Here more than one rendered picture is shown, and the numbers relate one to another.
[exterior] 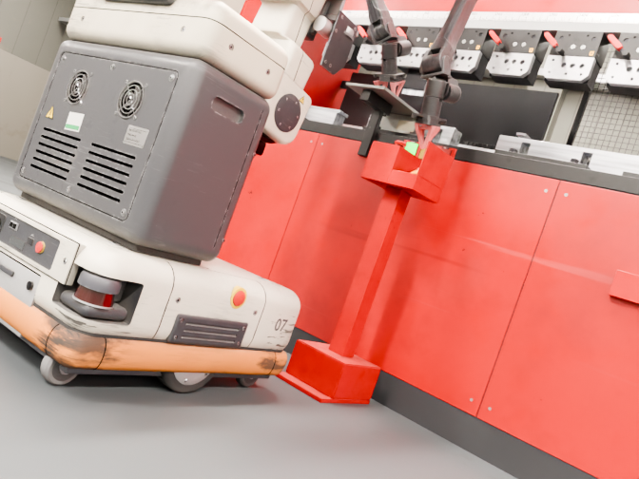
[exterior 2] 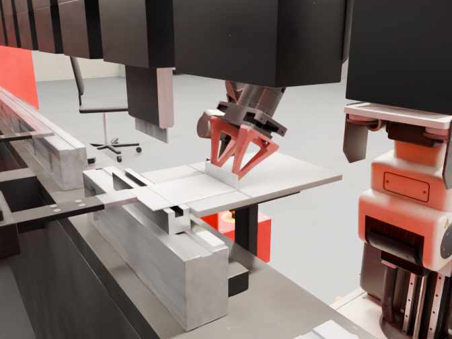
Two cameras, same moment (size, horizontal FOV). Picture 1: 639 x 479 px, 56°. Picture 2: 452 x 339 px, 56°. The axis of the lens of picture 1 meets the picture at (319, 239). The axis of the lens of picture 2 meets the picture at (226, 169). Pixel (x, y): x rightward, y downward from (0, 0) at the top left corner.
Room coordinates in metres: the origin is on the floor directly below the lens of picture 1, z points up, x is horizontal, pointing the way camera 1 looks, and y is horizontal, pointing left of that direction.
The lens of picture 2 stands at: (2.84, 0.09, 1.21)
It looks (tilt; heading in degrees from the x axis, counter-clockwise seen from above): 18 degrees down; 196
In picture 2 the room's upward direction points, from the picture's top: straight up
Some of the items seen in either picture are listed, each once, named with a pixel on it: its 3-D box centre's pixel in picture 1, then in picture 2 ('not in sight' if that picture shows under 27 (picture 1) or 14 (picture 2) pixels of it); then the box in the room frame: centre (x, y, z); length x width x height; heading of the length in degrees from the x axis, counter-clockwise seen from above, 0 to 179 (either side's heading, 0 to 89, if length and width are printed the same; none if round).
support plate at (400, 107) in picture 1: (384, 100); (241, 176); (2.22, -0.05, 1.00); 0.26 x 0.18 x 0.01; 140
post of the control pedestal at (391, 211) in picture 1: (369, 272); not in sight; (1.89, -0.18, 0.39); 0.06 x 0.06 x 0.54; 50
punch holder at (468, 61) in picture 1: (467, 53); (98, 1); (2.22, -0.28, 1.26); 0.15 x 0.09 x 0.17; 50
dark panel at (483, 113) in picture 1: (427, 125); not in sight; (2.87, -0.30, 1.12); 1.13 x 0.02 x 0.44; 50
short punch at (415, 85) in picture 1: (416, 83); (148, 100); (2.33, -0.15, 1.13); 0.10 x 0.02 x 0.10; 50
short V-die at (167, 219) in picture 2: not in sight; (146, 197); (2.32, -0.17, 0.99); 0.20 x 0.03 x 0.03; 50
